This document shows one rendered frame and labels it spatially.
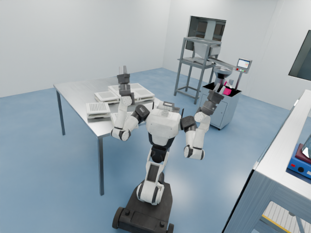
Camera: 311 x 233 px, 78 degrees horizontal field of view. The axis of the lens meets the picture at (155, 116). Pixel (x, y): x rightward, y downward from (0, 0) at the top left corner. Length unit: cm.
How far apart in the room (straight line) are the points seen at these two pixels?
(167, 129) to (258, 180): 105
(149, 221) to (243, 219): 152
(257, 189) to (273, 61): 579
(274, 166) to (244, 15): 605
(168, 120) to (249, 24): 522
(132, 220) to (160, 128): 99
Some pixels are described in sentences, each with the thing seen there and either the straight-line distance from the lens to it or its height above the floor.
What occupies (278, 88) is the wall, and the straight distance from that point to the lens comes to 634.
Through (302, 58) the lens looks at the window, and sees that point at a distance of 628.
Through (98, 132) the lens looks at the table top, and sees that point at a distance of 193.
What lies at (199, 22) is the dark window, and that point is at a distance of 718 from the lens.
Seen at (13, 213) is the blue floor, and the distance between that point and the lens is 262.
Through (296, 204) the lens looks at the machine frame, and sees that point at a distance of 57.
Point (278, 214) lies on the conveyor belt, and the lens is 171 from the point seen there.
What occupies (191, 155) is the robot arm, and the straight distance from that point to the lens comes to 137.
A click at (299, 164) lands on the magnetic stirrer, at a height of 133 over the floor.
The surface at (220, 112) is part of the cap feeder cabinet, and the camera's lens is 390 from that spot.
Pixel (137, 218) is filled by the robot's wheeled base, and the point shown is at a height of 19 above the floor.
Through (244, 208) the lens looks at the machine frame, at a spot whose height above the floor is 152.
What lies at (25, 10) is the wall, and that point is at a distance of 502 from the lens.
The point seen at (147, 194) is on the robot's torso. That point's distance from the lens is 174.
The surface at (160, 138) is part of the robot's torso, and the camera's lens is 159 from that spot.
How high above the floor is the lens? 196
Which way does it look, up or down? 29 degrees down
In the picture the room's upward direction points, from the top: 7 degrees clockwise
